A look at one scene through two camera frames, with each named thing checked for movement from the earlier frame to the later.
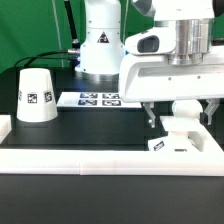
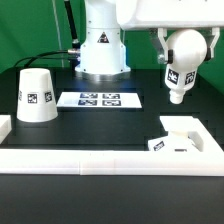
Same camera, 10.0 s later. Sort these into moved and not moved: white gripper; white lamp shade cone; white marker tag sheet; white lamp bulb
Moved: white gripper; white lamp bulb
Not moved: white lamp shade cone; white marker tag sheet
